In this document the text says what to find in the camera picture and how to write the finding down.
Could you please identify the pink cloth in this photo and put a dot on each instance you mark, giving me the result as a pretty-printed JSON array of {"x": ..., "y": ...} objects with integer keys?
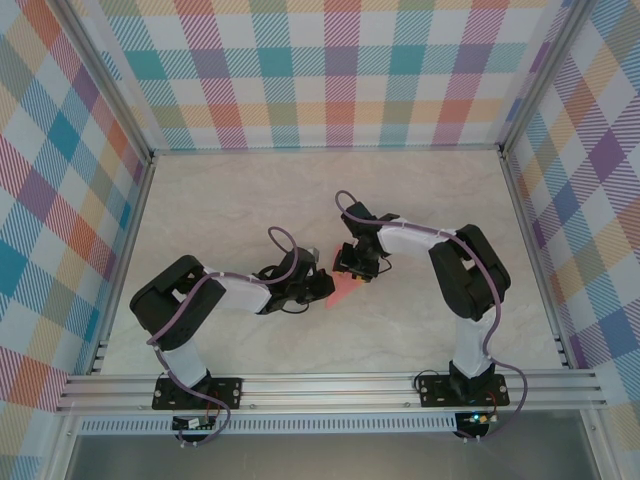
[{"x": 342, "y": 292}]

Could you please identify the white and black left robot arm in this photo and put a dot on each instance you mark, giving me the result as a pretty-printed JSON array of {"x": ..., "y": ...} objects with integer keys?
[{"x": 240, "y": 292}]

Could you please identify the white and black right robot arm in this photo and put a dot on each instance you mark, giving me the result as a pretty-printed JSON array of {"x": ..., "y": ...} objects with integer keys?
[{"x": 407, "y": 240}]

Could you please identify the black right controller board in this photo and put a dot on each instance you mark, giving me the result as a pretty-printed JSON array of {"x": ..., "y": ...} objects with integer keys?
[{"x": 475, "y": 419}]

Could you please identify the black controller board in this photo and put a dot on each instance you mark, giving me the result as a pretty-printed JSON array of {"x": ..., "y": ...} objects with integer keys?
[
  {"x": 187, "y": 424},
  {"x": 475, "y": 419}
]

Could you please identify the black left controller board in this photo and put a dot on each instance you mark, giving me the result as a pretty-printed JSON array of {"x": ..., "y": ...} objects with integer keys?
[{"x": 187, "y": 424}]

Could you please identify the long aluminium mounting rail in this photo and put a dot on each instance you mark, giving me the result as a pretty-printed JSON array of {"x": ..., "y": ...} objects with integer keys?
[{"x": 325, "y": 390}]

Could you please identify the thin aluminium frame bar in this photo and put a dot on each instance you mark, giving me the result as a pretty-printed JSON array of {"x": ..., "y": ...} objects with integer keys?
[{"x": 325, "y": 149}]

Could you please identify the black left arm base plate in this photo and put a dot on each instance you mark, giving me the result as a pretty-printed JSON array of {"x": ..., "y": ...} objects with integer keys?
[{"x": 230, "y": 392}]

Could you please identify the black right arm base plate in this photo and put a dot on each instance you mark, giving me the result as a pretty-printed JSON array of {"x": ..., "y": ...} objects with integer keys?
[{"x": 432, "y": 390}]

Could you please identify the aluminium side rail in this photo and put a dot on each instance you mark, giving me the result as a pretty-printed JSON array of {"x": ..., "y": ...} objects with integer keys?
[
  {"x": 129, "y": 240},
  {"x": 531, "y": 250}
]

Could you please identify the aluminium frame post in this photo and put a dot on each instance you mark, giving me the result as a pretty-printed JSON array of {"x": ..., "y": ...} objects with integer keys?
[
  {"x": 107, "y": 85},
  {"x": 545, "y": 80}
]

